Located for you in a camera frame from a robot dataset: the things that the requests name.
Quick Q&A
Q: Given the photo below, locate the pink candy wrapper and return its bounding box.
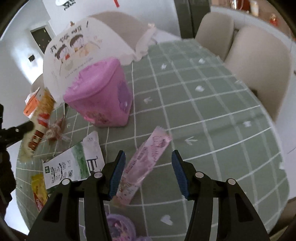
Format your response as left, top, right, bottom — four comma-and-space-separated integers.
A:
111, 126, 172, 207

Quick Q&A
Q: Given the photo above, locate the green white snack bag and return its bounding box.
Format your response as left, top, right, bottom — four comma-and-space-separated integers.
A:
43, 131, 105, 189

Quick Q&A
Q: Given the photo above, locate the green checkered tablecloth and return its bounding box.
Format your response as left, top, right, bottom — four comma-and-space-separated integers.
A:
16, 39, 291, 241

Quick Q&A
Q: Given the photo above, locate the purple plastic carriage toy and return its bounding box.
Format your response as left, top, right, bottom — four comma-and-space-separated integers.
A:
106, 214, 152, 241

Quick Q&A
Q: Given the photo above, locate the pink plastic box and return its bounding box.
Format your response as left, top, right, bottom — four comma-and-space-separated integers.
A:
64, 58, 133, 127

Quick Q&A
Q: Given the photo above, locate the yellow snack wrapper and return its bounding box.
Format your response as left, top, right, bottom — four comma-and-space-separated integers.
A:
31, 173, 48, 212

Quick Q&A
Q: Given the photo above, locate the beige noodle snack bag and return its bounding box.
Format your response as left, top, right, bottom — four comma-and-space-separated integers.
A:
18, 88, 55, 163

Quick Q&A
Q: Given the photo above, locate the white cartoon food cover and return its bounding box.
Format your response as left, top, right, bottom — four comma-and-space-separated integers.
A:
43, 11, 157, 104

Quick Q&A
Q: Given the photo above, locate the beige chair middle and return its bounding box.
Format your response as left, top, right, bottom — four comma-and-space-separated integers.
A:
225, 26, 292, 121

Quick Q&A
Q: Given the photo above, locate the beige chair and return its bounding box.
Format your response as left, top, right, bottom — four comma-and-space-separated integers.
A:
195, 12, 234, 61
225, 26, 292, 121

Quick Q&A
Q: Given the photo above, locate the beige chair far left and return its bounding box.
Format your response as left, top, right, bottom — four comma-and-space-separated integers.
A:
195, 12, 234, 61

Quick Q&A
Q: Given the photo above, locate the panda wall clock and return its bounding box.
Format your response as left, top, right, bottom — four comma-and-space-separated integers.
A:
55, 0, 75, 6

